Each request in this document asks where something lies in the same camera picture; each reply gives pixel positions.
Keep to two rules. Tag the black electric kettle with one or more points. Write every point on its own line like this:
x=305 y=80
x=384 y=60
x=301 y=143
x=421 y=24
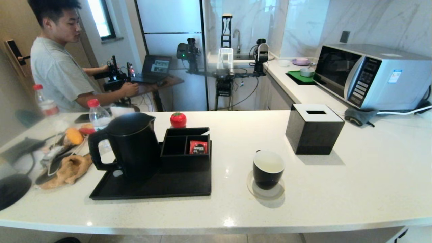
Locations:
x=131 y=152

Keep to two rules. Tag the red coffee sachet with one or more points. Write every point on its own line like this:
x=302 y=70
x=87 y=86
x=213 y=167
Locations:
x=198 y=147

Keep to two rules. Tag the black metal stand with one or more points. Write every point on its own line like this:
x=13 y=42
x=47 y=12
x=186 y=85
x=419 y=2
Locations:
x=223 y=89

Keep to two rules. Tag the red tomato-shaped timer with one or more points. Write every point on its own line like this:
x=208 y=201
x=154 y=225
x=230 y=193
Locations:
x=178 y=120

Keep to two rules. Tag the black compartment organizer box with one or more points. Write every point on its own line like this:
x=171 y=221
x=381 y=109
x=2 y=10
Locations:
x=184 y=162

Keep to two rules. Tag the brown wooden desk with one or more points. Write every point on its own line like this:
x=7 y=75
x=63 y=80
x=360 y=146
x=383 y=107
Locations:
x=168 y=83

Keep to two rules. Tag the white plastic rack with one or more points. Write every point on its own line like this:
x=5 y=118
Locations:
x=225 y=59

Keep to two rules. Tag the white kitchen cabinet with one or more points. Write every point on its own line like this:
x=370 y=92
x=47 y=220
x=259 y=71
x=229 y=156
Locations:
x=276 y=94

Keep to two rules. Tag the black device with green light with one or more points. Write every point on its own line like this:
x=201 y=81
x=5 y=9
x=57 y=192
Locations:
x=189 y=54

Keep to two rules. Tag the black mug white inside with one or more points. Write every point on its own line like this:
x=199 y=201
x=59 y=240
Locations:
x=268 y=175

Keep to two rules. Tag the black white robot device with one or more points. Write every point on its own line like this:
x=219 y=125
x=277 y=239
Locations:
x=261 y=55

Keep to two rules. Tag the black laptop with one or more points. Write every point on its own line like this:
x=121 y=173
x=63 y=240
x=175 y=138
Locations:
x=155 y=66

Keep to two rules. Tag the chrome kitchen faucet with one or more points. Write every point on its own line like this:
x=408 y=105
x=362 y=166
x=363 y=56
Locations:
x=238 y=40

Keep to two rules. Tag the white small bowl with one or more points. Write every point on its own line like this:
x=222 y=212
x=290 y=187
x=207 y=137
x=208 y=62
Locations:
x=284 y=62

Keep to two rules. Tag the white round coaster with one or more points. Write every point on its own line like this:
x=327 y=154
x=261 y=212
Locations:
x=270 y=195

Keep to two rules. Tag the green tray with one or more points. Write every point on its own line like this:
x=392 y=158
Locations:
x=295 y=76

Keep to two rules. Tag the black serving tray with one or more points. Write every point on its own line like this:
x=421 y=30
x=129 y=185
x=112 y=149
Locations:
x=152 y=189

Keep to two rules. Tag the black tissue box white lid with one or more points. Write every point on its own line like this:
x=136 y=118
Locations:
x=314 y=135

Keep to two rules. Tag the grey small bowl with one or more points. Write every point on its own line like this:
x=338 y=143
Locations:
x=307 y=72

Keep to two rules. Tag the purple plate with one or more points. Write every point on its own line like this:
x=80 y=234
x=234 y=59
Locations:
x=301 y=61

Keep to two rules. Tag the black teleoperation controller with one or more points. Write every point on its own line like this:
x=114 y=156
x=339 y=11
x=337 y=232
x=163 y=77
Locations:
x=116 y=76

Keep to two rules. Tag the grey refrigerator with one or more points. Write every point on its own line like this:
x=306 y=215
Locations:
x=168 y=20

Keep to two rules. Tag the clear water bottle red cap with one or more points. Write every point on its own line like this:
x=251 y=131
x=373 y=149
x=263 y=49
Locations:
x=99 y=116
x=47 y=106

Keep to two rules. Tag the pink red toy pepper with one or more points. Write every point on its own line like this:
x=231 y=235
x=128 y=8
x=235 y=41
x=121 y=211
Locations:
x=86 y=130

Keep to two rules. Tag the black phone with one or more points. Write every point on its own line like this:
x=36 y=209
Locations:
x=82 y=118

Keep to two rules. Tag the yellow toy corn cob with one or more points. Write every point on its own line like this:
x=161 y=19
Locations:
x=74 y=136

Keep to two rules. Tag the grey oven mitt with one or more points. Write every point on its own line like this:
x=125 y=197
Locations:
x=359 y=115

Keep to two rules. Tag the brown crumpled cloth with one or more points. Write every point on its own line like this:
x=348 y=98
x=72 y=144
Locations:
x=74 y=168

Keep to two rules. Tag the person in grey t-shirt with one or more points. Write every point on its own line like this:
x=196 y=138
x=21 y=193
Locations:
x=60 y=74

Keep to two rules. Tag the teal chair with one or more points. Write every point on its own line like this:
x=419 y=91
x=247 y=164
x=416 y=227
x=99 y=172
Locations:
x=28 y=118

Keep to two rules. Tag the silver microwave oven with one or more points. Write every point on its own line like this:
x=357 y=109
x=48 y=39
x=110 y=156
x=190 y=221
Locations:
x=405 y=84

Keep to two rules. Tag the grey folded cloth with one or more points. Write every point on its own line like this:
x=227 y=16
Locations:
x=20 y=148

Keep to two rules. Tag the black round flat object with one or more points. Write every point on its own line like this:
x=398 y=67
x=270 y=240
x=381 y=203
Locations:
x=13 y=190

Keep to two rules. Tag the black wall socket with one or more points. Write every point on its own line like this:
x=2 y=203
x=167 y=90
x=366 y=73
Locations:
x=345 y=36

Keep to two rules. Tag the window with dark frame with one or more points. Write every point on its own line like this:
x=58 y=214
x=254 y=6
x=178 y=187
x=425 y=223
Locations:
x=99 y=17

